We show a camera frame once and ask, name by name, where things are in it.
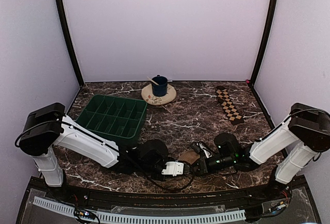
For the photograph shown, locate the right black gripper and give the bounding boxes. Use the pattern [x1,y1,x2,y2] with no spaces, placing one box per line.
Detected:
[187,154,236,175]

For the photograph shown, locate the plain brown sock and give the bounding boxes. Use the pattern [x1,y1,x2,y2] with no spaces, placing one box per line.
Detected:
[178,150,200,165]

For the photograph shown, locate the brown black checkered sock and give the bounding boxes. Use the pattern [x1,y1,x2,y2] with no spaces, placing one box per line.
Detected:
[216,86,244,125]

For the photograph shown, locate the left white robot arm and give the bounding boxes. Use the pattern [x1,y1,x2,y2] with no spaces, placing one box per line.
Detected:
[14,103,168,201]

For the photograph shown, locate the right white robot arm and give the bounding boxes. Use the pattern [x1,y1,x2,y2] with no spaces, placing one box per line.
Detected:
[191,103,329,200]

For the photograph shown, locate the green divided plastic tray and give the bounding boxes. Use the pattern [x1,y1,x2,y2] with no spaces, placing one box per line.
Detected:
[76,95,147,147]

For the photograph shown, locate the beige floral round mat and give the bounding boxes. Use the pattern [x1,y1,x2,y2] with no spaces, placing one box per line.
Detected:
[141,83,177,105]

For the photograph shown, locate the dark blue mug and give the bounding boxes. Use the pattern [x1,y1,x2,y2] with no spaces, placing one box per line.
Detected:
[152,75,168,97]

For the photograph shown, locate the wooden stick in mug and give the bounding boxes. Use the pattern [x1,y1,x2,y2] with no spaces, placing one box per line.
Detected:
[147,77,159,86]

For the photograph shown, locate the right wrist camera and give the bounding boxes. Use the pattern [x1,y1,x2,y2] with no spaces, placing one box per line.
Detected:
[190,142,212,158]

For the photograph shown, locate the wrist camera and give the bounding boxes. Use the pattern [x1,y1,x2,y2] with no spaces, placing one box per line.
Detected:
[161,162,184,177]
[190,142,212,158]

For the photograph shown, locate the left camera black cable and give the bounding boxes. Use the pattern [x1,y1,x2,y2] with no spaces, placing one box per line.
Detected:
[123,151,196,193]

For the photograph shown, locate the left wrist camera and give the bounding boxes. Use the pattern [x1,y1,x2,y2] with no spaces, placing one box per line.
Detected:
[161,162,184,177]

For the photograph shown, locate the white slotted cable duct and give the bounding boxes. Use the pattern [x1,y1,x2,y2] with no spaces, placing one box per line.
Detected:
[32,197,246,223]

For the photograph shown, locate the black front rail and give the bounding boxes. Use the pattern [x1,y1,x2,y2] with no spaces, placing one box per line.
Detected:
[68,185,269,207]

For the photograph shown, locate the right black frame post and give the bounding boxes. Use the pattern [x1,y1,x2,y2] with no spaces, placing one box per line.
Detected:
[249,0,277,88]

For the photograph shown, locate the black frame post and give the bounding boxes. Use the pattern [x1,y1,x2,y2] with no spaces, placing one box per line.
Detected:
[55,0,85,87]
[249,0,277,88]

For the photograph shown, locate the left black frame post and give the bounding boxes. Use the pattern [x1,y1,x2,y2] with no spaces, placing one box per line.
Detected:
[55,0,85,87]

